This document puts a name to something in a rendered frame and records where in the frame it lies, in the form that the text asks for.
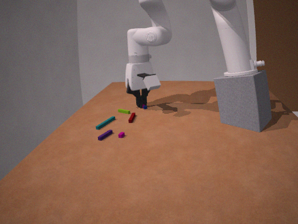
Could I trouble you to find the dark red rod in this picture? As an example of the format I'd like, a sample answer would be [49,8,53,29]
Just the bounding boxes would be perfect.
[128,113,136,123]

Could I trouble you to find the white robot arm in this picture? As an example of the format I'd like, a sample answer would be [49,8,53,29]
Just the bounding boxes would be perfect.
[127,0,265,91]

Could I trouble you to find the turquoise rod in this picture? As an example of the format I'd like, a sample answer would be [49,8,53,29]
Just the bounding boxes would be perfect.
[96,116,115,130]

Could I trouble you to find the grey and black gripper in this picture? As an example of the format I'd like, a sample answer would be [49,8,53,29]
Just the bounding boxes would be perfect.
[126,61,153,108]

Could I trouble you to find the purple rod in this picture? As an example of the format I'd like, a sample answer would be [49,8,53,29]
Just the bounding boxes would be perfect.
[98,130,113,141]

